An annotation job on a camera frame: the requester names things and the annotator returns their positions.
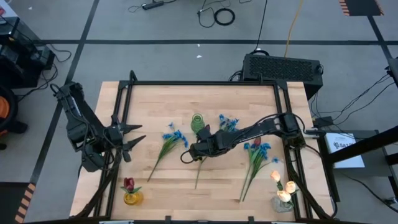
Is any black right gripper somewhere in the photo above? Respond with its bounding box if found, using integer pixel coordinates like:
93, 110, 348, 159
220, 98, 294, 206
188, 125, 229, 162

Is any black metal stand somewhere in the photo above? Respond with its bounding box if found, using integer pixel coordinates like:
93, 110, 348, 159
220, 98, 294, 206
317, 124, 398, 206

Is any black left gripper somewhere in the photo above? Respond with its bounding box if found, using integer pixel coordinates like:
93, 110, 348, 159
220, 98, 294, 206
104, 114, 147, 163

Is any thin black cable with plug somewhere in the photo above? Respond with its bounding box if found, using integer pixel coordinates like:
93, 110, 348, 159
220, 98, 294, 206
197, 0, 218, 29

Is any green glass vase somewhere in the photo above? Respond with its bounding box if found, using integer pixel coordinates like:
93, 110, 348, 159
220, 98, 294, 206
190, 113, 206, 134

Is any blue artificial flower spray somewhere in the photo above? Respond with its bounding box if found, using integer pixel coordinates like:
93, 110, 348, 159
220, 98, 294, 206
218, 113, 240, 133
146, 121, 190, 183
238, 142, 280, 203

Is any black equipment cart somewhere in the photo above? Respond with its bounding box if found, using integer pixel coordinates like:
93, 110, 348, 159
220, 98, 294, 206
0, 17, 56, 90

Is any cream artificial tulip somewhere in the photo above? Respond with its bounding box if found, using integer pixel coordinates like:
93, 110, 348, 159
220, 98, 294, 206
269, 170, 284, 200
284, 180, 299, 203
277, 190, 295, 208

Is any black aluminium table frame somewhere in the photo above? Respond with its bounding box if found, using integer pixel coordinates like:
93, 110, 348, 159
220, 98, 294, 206
70, 70, 339, 222

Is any white paper sign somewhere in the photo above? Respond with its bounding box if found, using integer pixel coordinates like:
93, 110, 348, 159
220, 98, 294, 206
325, 132, 366, 169

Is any black computer case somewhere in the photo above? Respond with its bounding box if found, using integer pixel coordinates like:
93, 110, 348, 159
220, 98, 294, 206
241, 53, 324, 101

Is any yellow cable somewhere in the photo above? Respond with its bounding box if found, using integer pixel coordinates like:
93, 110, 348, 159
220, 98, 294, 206
283, 0, 304, 58

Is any long black cable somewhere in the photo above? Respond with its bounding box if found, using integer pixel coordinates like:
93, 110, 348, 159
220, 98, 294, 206
248, 0, 271, 57

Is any coiled black cable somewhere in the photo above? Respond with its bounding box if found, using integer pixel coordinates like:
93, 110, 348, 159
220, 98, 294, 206
213, 7, 236, 27

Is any dark red artificial tulip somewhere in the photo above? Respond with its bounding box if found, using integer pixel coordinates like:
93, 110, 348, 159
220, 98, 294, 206
241, 136, 262, 202
195, 124, 211, 190
120, 177, 142, 200

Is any clear glass vase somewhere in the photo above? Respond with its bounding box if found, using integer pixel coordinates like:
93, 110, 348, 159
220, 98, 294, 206
269, 195, 295, 213

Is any yellow glass vase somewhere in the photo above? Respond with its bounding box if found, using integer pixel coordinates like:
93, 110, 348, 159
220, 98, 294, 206
123, 190, 144, 206

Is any black power strip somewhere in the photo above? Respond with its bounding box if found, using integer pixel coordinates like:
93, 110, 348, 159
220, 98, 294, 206
141, 0, 165, 11

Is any orange black cable reel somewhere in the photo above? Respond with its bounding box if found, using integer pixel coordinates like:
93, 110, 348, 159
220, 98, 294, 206
0, 83, 29, 151

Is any black power adapter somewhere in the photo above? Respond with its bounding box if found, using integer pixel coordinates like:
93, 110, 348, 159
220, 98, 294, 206
313, 116, 335, 128

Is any hazard striped floor mat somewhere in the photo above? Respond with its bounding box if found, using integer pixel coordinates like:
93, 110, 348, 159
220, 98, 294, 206
0, 182, 37, 224
338, 0, 385, 17

